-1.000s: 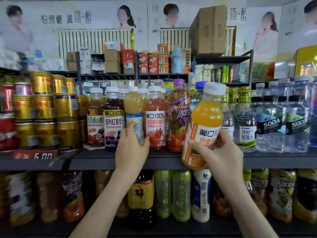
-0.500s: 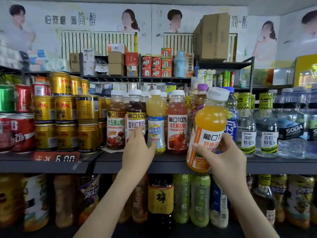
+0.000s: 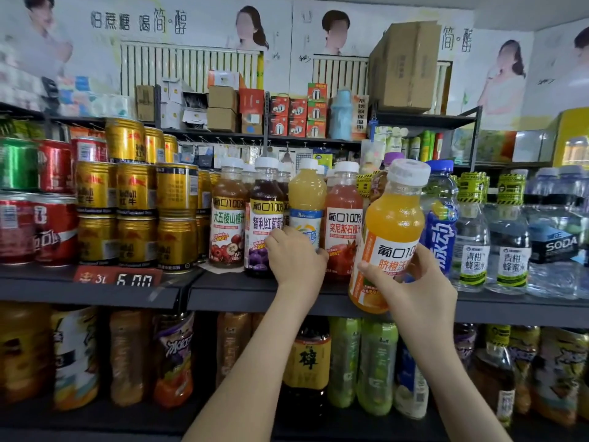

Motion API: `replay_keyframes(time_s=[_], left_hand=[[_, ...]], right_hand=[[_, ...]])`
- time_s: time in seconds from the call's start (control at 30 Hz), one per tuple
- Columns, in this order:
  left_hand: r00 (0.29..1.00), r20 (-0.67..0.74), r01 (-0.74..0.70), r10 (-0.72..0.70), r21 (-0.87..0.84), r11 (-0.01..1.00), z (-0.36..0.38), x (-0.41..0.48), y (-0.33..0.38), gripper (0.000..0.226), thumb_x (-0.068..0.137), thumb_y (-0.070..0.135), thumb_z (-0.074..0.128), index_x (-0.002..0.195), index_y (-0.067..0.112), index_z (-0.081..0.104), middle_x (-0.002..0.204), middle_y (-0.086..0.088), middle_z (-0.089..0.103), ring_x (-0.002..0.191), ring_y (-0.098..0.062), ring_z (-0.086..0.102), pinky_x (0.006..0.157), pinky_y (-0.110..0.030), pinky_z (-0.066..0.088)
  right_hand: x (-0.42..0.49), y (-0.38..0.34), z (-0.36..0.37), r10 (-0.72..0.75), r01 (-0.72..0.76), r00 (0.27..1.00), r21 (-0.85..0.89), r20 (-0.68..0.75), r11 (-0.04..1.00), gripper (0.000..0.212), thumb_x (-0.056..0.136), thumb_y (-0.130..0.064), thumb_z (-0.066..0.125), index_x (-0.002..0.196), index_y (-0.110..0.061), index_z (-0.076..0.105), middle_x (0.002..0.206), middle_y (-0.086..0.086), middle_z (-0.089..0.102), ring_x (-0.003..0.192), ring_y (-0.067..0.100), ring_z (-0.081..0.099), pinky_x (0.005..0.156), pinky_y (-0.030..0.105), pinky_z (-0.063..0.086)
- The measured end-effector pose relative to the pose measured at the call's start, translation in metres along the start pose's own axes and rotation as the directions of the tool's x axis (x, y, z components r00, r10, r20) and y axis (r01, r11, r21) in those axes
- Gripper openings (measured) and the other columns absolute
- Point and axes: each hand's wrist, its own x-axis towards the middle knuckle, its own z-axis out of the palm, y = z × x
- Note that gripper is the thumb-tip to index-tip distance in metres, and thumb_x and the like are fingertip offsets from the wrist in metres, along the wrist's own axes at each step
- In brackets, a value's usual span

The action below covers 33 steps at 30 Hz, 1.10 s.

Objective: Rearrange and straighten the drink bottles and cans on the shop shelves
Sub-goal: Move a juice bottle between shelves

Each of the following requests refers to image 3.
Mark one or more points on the person's left hand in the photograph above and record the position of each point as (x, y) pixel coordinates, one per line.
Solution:
(296, 267)

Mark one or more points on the person's right hand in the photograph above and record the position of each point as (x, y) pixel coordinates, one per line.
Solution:
(423, 308)

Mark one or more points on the dark grey metal shelf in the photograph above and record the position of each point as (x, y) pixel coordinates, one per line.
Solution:
(276, 292)

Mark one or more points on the red fruit juice bottle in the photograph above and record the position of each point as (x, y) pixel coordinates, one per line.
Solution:
(343, 216)

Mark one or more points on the yellow juice bottle blue label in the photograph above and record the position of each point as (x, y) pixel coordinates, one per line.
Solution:
(306, 198)

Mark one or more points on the green drink bottle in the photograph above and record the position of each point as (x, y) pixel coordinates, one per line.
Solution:
(377, 363)
(345, 359)

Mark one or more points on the white blue drink bottle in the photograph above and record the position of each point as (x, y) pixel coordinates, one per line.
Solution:
(411, 386)

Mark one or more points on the brown tea bottle red label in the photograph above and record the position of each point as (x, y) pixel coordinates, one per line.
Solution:
(227, 216)

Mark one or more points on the blue label sports drink bottle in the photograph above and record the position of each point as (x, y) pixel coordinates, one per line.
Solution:
(444, 221)

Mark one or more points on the orange juice bottle white cap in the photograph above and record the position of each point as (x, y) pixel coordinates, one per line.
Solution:
(386, 225)

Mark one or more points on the dark bottle yellow label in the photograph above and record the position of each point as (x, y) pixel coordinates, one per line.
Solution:
(306, 359)

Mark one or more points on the amber tea bottle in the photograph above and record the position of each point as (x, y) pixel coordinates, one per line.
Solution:
(232, 340)
(129, 354)

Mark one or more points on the purple label fruit drink bottle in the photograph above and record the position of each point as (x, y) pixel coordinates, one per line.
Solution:
(175, 354)
(377, 184)

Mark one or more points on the stack of gold Red Bull cans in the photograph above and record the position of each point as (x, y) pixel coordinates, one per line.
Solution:
(138, 198)

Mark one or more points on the group of red soda cans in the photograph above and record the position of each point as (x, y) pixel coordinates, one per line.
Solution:
(41, 225)

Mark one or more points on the person's left forearm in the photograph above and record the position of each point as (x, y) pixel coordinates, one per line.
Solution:
(248, 382)

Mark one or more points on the row of small coloured bottles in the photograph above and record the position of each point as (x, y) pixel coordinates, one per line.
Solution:
(405, 142)

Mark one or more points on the red price tag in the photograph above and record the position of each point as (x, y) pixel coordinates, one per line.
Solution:
(118, 276)

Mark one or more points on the stack of red cartons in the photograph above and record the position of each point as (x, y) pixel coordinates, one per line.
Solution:
(299, 115)

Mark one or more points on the light blue plastic jug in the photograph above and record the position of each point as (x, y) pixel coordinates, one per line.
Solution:
(341, 115)

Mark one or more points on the white cardboard boxes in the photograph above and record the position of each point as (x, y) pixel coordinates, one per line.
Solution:
(179, 101)

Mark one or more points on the small brown cardboard box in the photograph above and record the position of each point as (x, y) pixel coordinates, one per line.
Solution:
(145, 101)

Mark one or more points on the yellow carton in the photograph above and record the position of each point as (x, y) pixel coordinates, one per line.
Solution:
(571, 138)

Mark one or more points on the large cardboard box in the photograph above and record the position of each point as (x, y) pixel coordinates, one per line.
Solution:
(405, 64)

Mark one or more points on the stack of white tissue packs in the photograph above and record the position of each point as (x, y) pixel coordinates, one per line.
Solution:
(64, 92)

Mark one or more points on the white wall radiator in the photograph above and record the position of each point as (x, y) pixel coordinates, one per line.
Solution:
(340, 73)

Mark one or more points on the wall poster with people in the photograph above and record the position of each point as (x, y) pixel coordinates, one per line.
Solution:
(184, 32)

